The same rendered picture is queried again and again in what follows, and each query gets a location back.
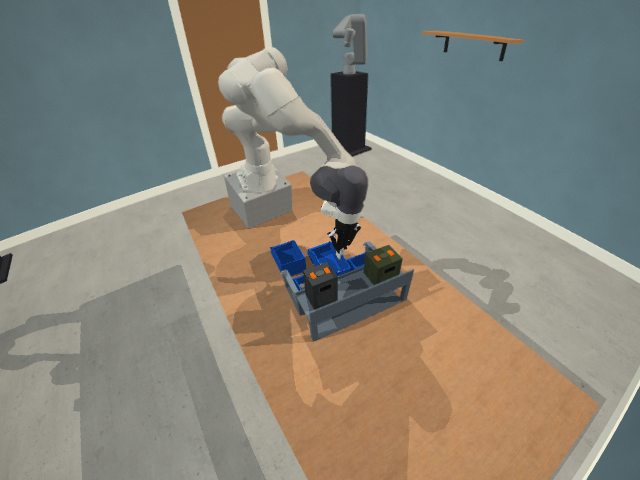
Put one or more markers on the blue open-front bin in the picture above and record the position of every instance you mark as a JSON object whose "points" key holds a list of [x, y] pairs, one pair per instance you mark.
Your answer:
{"points": [[356, 261], [327, 253], [298, 280], [288, 256]]}

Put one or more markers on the olive green tool case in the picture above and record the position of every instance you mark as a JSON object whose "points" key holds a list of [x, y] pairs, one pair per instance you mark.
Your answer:
{"points": [[382, 264]]}

